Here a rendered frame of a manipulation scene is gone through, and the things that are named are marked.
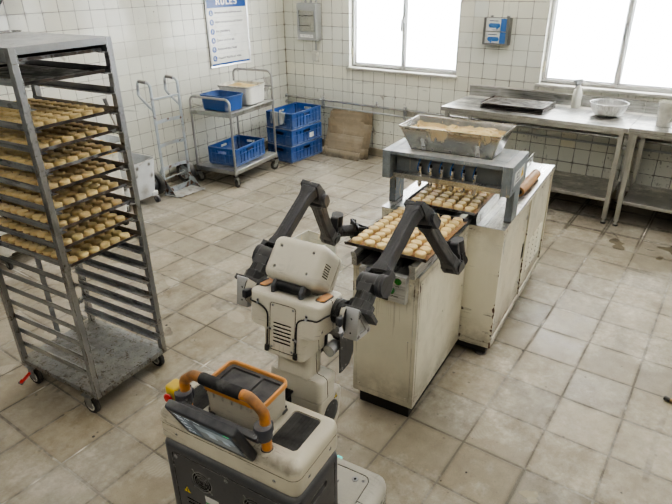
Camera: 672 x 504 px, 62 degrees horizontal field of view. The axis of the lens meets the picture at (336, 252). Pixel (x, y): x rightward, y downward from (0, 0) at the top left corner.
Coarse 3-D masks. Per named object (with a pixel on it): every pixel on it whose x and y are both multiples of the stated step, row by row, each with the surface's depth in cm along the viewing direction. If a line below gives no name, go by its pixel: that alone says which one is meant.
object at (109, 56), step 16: (112, 48) 250; (112, 64) 252; (112, 80) 254; (112, 96) 258; (128, 144) 269; (128, 160) 271; (128, 176) 275; (144, 240) 290; (144, 256) 294; (160, 320) 313; (160, 336) 316
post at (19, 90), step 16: (16, 64) 215; (16, 80) 216; (16, 96) 220; (32, 128) 226; (32, 144) 227; (32, 160) 231; (48, 192) 238; (48, 208) 240; (64, 256) 251; (64, 272) 253; (80, 320) 266; (80, 336) 269; (96, 384) 283
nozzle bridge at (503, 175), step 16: (400, 144) 319; (384, 160) 313; (400, 160) 317; (416, 160) 312; (432, 160) 307; (448, 160) 293; (464, 160) 290; (480, 160) 290; (496, 160) 289; (512, 160) 289; (384, 176) 317; (400, 176) 315; (416, 176) 310; (432, 176) 309; (448, 176) 306; (480, 176) 297; (496, 176) 292; (512, 176) 280; (400, 192) 336; (496, 192) 291; (512, 192) 288; (512, 208) 297
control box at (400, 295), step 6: (360, 270) 260; (396, 276) 250; (402, 276) 250; (408, 276) 250; (402, 282) 250; (408, 282) 251; (396, 288) 253; (402, 288) 251; (408, 288) 253; (390, 294) 256; (396, 294) 254; (402, 294) 253; (390, 300) 257; (396, 300) 256; (402, 300) 254
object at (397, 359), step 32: (416, 288) 251; (448, 288) 292; (384, 320) 268; (416, 320) 258; (448, 320) 306; (384, 352) 276; (416, 352) 268; (448, 352) 322; (384, 384) 284; (416, 384) 279
